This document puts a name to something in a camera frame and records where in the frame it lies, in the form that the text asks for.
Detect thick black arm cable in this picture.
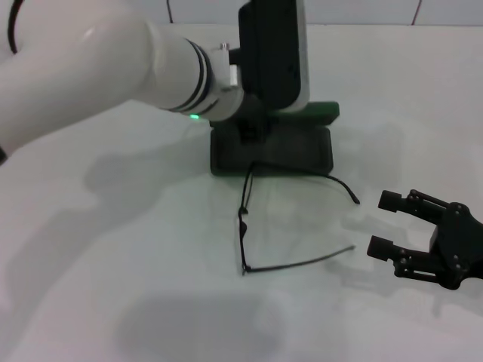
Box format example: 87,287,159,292
5,0,24,54

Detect green glasses case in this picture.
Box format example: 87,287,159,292
209,100,340,178

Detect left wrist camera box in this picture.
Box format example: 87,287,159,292
237,0,312,114

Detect left camera silver bracket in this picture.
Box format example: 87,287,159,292
208,41,242,94

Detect black glasses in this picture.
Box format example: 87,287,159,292
237,161,361,278

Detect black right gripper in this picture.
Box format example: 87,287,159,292
366,189,483,291

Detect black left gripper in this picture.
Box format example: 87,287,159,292
235,94,278,145

